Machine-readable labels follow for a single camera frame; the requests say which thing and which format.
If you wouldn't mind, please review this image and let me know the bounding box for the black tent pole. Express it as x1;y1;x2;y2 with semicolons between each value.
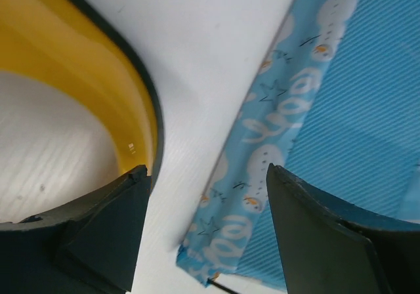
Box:
207;279;239;294

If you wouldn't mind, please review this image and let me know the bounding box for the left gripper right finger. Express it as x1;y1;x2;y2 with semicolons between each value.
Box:
266;165;419;293

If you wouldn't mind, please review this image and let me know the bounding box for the blue snowman pet tent fabric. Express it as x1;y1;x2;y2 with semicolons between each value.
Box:
176;0;419;290

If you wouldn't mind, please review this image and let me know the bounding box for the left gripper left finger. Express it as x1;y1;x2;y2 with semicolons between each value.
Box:
1;165;152;293

